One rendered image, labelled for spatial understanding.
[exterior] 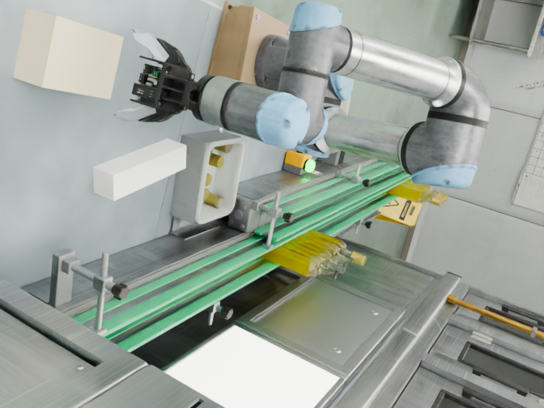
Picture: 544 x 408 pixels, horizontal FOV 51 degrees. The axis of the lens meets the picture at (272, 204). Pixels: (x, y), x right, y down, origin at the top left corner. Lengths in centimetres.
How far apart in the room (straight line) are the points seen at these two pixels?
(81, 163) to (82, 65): 24
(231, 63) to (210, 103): 64
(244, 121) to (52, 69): 38
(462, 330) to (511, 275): 580
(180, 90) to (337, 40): 25
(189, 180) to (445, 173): 66
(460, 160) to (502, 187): 636
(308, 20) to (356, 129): 47
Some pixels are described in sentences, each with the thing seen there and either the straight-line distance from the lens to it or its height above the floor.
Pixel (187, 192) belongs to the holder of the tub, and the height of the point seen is 80.
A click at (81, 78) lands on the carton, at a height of 82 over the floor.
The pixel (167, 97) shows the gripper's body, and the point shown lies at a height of 107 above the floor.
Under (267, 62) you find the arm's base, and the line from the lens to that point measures 149.
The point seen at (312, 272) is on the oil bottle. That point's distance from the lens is 167.
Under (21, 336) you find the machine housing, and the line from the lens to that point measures 84.
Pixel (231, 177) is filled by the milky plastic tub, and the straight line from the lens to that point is 160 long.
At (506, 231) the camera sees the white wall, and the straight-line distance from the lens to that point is 761.
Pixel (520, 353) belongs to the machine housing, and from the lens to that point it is 197.
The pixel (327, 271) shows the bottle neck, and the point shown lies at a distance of 166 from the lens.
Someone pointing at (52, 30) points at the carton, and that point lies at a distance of 105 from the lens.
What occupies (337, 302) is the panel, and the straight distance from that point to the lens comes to 180.
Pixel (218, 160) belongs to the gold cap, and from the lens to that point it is 153.
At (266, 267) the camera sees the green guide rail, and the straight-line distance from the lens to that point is 169.
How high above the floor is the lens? 162
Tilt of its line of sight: 25 degrees down
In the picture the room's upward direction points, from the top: 111 degrees clockwise
